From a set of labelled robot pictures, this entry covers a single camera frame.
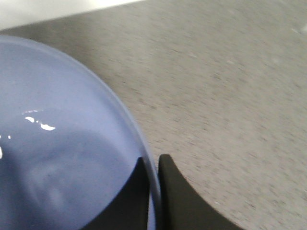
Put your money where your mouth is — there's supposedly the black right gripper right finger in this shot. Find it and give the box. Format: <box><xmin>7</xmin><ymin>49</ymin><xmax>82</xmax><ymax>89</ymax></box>
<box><xmin>158</xmin><ymin>154</ymin><xmax>242</xmax><ymax>230</ymax></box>

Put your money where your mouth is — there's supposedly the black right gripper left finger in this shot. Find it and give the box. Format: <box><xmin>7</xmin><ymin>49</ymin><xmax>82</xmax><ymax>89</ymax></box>
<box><xmin>83</xmin><ymin>157</ymin><xmax>150</xmax><ymax>230</ymax></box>

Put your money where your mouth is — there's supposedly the light blue bowl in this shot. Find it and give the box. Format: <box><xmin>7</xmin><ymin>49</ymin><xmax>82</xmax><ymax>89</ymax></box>
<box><xmin>0</xmin><ymin>35</ymin><xmax>162</xmax><ymax>230</ymax></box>

